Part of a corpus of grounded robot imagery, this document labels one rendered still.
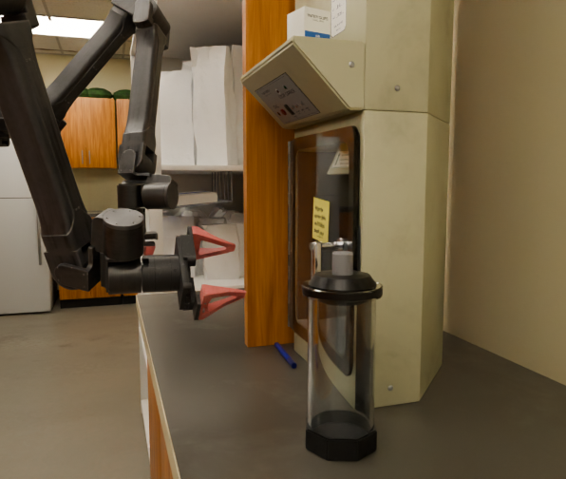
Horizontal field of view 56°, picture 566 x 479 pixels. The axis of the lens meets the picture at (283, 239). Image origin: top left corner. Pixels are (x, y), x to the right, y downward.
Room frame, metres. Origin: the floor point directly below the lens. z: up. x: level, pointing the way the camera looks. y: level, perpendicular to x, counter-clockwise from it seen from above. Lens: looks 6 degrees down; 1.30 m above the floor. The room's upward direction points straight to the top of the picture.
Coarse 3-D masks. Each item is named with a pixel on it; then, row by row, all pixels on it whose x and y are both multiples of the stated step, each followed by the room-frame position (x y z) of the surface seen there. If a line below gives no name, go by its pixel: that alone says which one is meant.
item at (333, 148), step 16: (336, 128) 0.88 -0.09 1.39; (352, 128) 0.82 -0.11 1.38; (304, 144) 1.03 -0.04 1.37; (320, 144) 0.95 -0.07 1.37; (336, 144) 0.88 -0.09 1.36; (352, 144) 0.82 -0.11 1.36; (304, 160) 1.03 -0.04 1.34; (320, 160) 0.95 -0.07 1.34; (336, 160) 0.88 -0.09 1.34; (352, 160) 0.82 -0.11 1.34; (304, 176) 1.03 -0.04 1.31; (320, 176) 0.95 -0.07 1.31; (336, 176) 0.88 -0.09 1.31; (352, 176) 0.82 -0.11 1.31; (304, 192) 1.03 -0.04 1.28; (320, 192) 0.95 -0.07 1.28; (336, 192) 0.88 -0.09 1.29; (352, 192) 0.82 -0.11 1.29; (304, 208) 1.03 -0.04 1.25; (336, 208) 0.88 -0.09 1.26; (352, 208) 0.82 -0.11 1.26; (304, 224) 1.03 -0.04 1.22; (336, 224) 0.88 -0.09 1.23; (352, 224) 0.82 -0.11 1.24; (304, 240) 1.03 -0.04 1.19; (352, 240) 0.82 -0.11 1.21; (304, 256) 1.03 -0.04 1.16; (304, 272) 1.03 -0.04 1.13; (304, 304) 1.02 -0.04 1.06; (304, 320) 1.02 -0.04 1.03; (304, 336) 1.02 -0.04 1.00
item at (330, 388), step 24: (312, 288) 0.68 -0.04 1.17; (312, 312) 0.68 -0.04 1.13; (336, 312) 0.66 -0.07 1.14; (360, 312) 0.66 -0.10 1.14; (312, 336) 0.68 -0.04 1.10; (336, 336) 0.66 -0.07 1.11; (360, 336) 0.66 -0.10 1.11; (312, 360) 0.68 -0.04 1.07; (336, 360) 0.66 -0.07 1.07; (360, 360) 0.66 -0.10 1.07; (312, 384) 0.68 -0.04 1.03; (336, 384) 0.66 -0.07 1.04; (360, 384) 0.66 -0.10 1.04; (312, 408) 0.68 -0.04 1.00; (336, 408) 0.66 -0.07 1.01; (360, 408) 0.67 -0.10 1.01; (336, 432) 0.66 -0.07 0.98; (360, 432) 0.67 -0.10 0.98
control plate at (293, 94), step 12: (276, 84) 0.94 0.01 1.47; (288, 84) 0.90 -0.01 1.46; (264, 96) 1.04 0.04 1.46; (276, 96) 0.99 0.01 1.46; (288, 96) 0.95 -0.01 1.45; (300, 96) 0.91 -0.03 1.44; (276, 108) 1.04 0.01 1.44; (300, 108) 0.95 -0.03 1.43; (312, 108) 0.91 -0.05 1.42; (288, 120) 1.04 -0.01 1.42
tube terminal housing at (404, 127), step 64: (320, 0) 0.99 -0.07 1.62; (384, 0) 0.82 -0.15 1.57; (448, 0) 0.98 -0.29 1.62; (384, 64) 0.82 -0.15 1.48; (448, 64) 0.99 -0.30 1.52; (320, 128) 0.98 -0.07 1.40; (384, 128) 0.82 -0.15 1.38; (448, 128) 1.01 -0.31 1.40; (384, 192) 0.83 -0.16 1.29; (384, 256) 0.83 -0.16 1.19; (384, 320) 0.83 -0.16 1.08; (384, 384) 0.83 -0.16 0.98
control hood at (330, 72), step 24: (288, 48) 0.81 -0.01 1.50; (312, 48) 0.79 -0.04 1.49; (336, 48) 0.80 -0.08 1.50; (360, 48) 0.81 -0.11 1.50; (264, 72) 0.95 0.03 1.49; (288, 72) 0.87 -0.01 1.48; (312, 72) 0.80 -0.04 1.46; (336, 72) 0.80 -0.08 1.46; (360, 72) 0.81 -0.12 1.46; (312, 96) 0.87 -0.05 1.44; (336, 96) 0.81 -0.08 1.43; (360, 96) 0.81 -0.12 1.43; (312, 120) 0.95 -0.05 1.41
